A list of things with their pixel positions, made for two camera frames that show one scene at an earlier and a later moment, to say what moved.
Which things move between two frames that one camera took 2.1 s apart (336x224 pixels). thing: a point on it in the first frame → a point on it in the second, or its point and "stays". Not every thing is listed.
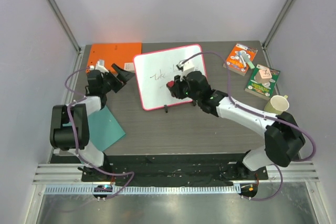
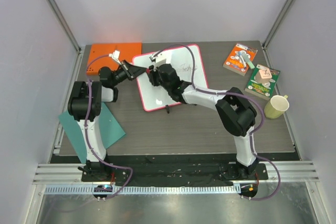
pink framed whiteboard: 155,69 stays
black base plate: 181,168 stays
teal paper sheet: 104,130 stays
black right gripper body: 177,89 → 153,76
